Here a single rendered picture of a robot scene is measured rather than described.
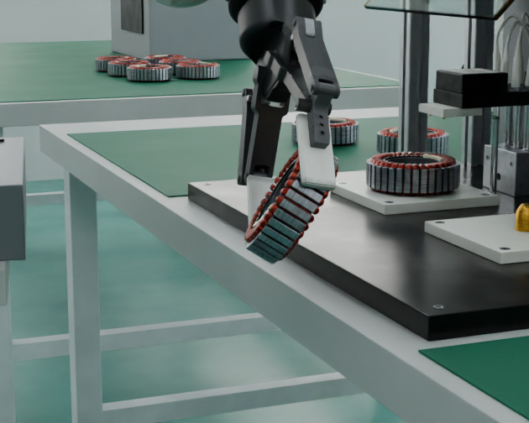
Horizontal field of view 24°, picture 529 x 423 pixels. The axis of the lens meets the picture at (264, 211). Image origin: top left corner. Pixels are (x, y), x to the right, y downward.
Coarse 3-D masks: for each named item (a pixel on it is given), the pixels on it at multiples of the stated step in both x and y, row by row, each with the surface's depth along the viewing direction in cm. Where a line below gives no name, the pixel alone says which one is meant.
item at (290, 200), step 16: (288, 160) 112; (336, 160) 107; (288, 176) 111; (336, 176) 106; (272, 192) 112; (288, 192) 103; (304, 192) 103; (320, 192) 104; (272, 208) 104; (288, 208) 103; (304, 208) 104; (256, 224) 107; (272, 224) 104; (288, 224) 104; (304, 224) 104; (256, 240) 105; (272, 240) 105; (288, 240) 104; (272, 256) 106
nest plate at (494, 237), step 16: (432, 224) 128; (448, 224) 128; (464, 224) 128; (480, 224) 128; (496, 224) 128; (512, 224) 128; (448, 240) 125; (464, 240) 122; (480, 240) 120; (496, 240) 120; (512, 240) 120; (528, 240) 120; (496, 256) 116; (512, 256) 116; (528, 256) 117
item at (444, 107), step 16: (448, 80) 146; (464, 80) 143; (480, 80) 144; (496, 80) 145; (448, 96) 146; (464, 96) 143; (480, 96) 144; (496, 96) 145; (512, 96) 146; (528, 96) 146; (432, 112) 146; (448, 112) 143; (464, 112) 144; (480, 112) 145; (512, 112) 152; (528, 112) 148; (528, 128) 148; (528, 144) 149
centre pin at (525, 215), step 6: (522, 204) 124; (528, 204) 124; (516, 210) 125; (522, 210) 124; (528, 210) 124; (516, 216) 124; (522, 216) 124; (528, 216) 124; (516, 222) 125; (522, 222) 124; (528, 222) 124; (516, 228) 125; (522, 228) 124; (528, 228) 124
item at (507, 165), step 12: (504, 144) 153; (504, 156) 150; (516, 156) 147; (528, 156) 148; (504, 168) 150; (516, 168) 148; (528, 168) 148; (504, 180) 150; (516, 180) 148; (528, 180) 148; (504, 192) 150; (516, 192) 148; (528, 192) 149
